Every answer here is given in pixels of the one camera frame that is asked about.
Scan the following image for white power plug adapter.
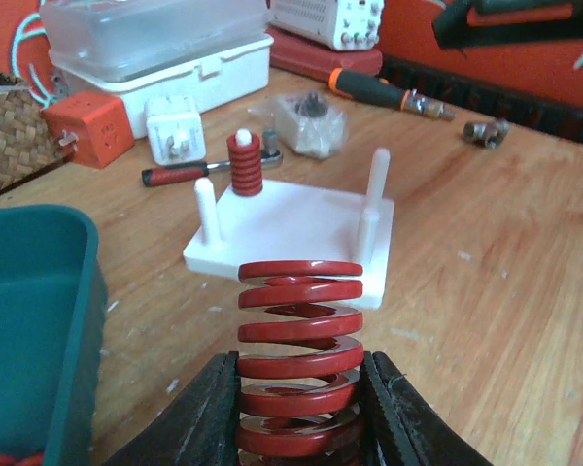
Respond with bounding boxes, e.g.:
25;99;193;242
145;95;206;166

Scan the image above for white peg base plate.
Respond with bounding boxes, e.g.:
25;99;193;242
183;148;394;309

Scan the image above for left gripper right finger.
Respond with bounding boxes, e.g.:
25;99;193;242
360;351;491;466

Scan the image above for plastic bag with parts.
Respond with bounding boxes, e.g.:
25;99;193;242
248;90;348;160

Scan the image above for woven brown basket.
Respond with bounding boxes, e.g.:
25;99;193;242
0;72;65;192

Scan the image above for teal plastic tray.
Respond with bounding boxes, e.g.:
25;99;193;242
0;205;108;465

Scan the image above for large red spring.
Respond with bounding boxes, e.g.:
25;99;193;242
235;260;364;465

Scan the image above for white plastic case with handle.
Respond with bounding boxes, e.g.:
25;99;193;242
39;0;273;139

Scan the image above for red handled ratchet wrench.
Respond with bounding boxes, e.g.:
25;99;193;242
141;130;283;187

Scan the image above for black cable duct strip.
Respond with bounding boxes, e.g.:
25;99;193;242
379;55;583;145

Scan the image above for white power supply unit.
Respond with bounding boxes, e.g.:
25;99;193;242
269;0;385;51

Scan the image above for orange black screwdriver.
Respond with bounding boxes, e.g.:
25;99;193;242
328;68;456;121

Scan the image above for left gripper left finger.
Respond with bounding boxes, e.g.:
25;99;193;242
105;351;239;466

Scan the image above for red small box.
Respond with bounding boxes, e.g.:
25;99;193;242
41;91;135;169

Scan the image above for small metal parts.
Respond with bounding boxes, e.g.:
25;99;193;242
463;118;510;149

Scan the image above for small red spring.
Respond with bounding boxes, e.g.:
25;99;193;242
226;128;262;197

